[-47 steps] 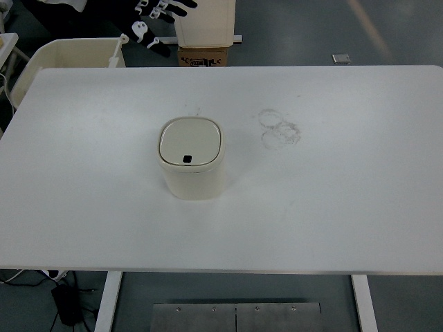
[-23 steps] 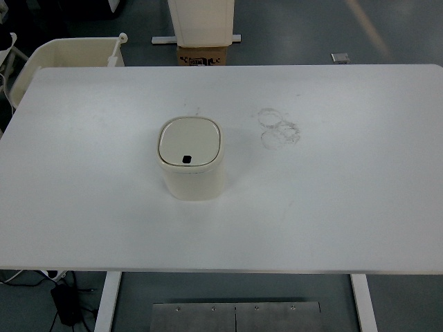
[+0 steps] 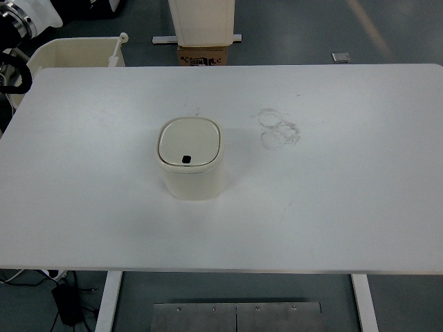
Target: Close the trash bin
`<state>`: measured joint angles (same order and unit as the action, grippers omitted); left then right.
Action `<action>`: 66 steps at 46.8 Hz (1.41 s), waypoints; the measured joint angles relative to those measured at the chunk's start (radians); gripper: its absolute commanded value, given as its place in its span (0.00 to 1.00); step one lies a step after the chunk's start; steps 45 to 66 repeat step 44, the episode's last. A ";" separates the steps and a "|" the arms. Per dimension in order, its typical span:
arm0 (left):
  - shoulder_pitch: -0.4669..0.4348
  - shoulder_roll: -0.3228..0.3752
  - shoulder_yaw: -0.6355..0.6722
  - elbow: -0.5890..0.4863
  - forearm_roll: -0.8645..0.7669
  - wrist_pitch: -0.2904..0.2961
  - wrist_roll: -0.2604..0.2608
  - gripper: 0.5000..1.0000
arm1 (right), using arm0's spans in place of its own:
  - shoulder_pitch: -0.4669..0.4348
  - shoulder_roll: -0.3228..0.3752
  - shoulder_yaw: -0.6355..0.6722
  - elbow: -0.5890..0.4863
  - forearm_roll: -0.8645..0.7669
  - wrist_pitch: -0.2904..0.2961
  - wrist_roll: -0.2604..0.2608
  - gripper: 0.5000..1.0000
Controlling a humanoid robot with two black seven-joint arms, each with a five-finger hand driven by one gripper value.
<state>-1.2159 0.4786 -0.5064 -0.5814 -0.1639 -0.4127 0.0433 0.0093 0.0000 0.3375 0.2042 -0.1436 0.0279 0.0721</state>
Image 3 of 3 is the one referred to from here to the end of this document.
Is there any cream plastic tub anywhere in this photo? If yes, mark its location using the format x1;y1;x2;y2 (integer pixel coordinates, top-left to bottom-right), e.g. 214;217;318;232
9;32;129;109

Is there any cream trash bin with lid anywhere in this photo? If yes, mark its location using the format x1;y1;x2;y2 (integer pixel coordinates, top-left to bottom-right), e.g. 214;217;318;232
154;116;228;202

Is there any grey metal plate with screws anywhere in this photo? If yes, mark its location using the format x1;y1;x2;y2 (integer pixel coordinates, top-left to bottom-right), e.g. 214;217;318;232
152;301;322;332

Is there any tall white bin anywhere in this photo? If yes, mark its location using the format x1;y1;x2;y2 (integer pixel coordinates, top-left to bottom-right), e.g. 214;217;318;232
168;0;237;48

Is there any black cable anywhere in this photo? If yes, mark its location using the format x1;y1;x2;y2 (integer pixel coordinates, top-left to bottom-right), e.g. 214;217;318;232
0;269;100;332

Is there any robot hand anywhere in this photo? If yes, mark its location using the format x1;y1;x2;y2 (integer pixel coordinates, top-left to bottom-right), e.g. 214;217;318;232
30;0;64;36

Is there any white table leg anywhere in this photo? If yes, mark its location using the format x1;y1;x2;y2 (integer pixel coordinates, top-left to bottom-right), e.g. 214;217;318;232
350;273;379;332
93;270;123;332

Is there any brown cardboard box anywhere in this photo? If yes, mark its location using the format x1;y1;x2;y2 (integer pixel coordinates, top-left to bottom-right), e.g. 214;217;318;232
177;44;230;66

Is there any white floor base bar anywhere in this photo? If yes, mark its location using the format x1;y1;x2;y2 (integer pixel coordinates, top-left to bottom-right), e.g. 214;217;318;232
152;33;244;45

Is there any black power adapter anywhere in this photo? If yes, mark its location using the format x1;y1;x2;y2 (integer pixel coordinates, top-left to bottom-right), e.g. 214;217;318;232
51;282;84;326

